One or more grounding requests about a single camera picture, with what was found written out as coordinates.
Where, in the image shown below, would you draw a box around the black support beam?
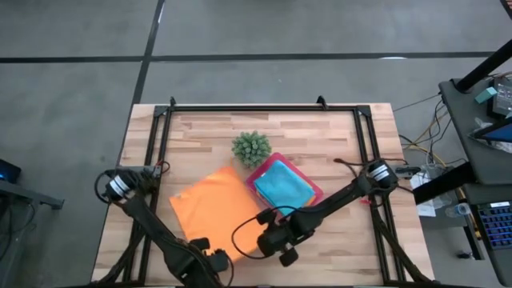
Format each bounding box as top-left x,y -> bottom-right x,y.
411,162 -> 477,205

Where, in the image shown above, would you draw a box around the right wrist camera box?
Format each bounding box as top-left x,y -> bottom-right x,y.
257,230 -> 283,258

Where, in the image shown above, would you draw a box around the clear plastic bottle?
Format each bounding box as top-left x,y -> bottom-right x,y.
445,202 -> 472,219

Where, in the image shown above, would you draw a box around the black slanted post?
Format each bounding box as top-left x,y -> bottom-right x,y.
455,39 -> 512,94

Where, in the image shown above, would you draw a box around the yellow cable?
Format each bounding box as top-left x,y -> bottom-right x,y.
403,110 -> 448,168

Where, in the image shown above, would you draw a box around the black device with blue light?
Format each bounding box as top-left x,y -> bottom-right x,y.
0,158 -> 22,184

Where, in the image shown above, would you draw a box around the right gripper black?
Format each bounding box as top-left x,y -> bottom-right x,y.
255,207 -> 312,268

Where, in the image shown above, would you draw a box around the orange microfiber towel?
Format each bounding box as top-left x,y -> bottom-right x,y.
168,166 -> 267,263

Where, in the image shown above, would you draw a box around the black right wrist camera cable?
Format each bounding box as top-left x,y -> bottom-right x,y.
230,205 -> 298,261

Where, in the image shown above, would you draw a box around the black right arm base cable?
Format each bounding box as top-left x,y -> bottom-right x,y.
333,157 -> 408,168

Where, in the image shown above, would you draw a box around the blue microfiber towel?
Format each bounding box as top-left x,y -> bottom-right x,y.
253,159 -> 317,217

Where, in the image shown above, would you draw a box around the pink translucent plastic bin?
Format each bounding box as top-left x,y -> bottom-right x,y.
245,151 -> 324,219

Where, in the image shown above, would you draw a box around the dark grey low desk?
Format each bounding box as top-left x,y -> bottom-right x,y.
462,183 -> 512,287

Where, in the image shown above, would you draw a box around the small green artificial plant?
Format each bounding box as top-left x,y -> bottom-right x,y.
230,130 -> 272,169

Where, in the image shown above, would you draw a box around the black left arm base cable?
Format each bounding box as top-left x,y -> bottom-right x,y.
94,169 -> 118,204

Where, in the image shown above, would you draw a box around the small teal box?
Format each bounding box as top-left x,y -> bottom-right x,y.
474,86 -> 498,105

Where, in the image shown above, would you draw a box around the black arm base cable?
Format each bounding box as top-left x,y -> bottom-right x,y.
333,157 -> 408,168
94,169 -> 118,204

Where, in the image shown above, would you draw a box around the black electronics box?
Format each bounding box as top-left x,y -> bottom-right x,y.
491,76 -> 512,120

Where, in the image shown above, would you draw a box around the dark grey side table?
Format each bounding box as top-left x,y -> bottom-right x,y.
438,78 -> 512,187

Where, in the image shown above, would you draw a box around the white paper sheets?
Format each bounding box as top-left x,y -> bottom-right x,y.
410,171 -> 439,219

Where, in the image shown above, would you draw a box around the dark desk with legs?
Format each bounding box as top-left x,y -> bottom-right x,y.
0,178 -> 65,211

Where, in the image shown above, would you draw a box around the keyboard with blue keys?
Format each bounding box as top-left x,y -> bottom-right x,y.
474,202 -> 512,251

